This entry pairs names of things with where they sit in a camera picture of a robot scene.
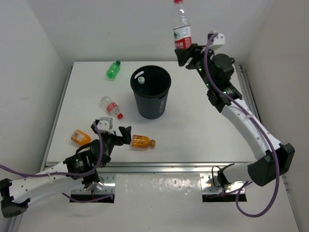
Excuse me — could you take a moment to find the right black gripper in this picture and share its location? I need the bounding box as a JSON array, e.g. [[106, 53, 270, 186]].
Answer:
[[176, 43, 214, 89]]

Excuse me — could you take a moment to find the clear bottle red label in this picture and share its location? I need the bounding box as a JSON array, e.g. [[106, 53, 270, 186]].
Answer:
[[100, 96, 123, 119], [173, 0, 192, 49]]

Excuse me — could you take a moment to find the orange bottle brown cap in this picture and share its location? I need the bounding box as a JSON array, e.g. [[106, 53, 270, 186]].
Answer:
[[131, 134, 156, 149]]

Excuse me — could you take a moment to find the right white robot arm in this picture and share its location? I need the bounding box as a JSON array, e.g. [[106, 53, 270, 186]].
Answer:
[[175, 43, 295, 188]]

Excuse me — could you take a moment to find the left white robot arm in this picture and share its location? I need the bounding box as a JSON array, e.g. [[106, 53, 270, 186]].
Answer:
[[0, 119, 132, 218]]

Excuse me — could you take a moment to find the black plastic waste bin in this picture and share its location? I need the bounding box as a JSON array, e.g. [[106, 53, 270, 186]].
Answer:
[[130, 65, 171, 119]]

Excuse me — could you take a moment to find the white cap bottle in bin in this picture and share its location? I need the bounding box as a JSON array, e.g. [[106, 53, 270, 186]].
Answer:
[[137, 76, 145, 85]]

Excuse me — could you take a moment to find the orange bottle barcode label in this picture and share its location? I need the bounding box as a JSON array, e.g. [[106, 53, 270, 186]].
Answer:
[[70, 130, 92, 145]]

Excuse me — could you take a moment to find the green plastic bottle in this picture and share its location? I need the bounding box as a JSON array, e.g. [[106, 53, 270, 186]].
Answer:
[[106, 60, 121, 80]]

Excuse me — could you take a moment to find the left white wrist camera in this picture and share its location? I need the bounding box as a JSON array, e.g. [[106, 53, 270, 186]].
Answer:
[[96, 117, 113, 132]]

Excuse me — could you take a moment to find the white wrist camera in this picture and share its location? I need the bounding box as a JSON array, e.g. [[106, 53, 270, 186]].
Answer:
[[96, 117, 113, 132], [208, 30, 225, 51]]

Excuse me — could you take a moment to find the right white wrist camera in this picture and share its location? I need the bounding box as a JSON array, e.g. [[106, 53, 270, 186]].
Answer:
[[208, 30, 225, 51]]

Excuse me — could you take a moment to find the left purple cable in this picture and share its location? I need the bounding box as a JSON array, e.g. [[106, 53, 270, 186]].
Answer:
[[0, 122, 114, 203]]

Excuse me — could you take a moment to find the purple cable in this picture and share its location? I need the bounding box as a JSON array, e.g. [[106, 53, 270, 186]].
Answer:
[[0, 122, 114, 203], [203, 33, 281, 218]]

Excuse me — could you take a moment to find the aluminium frame rail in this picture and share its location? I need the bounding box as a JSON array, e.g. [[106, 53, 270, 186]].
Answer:
[[7, 61, 290, 232]]

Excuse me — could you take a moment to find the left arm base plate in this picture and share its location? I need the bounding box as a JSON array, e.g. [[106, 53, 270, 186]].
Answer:
[[70, 174, 116, 203]]

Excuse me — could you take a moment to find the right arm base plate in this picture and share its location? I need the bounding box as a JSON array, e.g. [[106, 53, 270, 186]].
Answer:
[[200, 173, 244, 203]]

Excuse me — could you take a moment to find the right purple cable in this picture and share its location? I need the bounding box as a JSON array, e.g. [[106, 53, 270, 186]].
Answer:
[[203, 33, 281, 218]]

